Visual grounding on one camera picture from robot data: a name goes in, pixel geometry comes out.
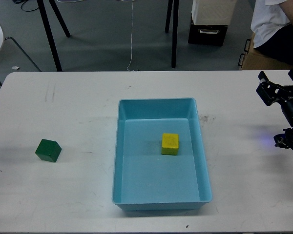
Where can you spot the yellow wooden block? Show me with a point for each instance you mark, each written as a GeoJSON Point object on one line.
{"type": "Point", "coordinates": [170, 144]}

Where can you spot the seated person white shirt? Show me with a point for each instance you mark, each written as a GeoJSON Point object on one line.
{"type": "Point", "coordinates": [272, 23]}

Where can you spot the light blue plastic box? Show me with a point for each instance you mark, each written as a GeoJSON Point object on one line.
{"type": "Point", "coordinates": [145, 179]}

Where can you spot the black storage box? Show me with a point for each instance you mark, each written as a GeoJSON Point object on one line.
{"type": "Point", "coordinates": [207, 34]}

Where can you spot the black table leg right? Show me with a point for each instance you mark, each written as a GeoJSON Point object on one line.
{"type": "Point", "coordinates": [172, 16]}

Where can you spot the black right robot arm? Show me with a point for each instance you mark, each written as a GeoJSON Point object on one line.
{"type": "Point", "coordinates": [285, 140]}

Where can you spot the green wooden block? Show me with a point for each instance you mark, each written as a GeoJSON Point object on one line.
{"type": "Point", "coordinates": [48, 150]}

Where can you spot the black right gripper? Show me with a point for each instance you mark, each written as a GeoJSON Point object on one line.
{"type": "Point", "coordinates": [274, 93]}

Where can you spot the brown cardboard box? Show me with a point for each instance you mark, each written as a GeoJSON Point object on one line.
{"type": "Point", "coordinates": [252, 59]}

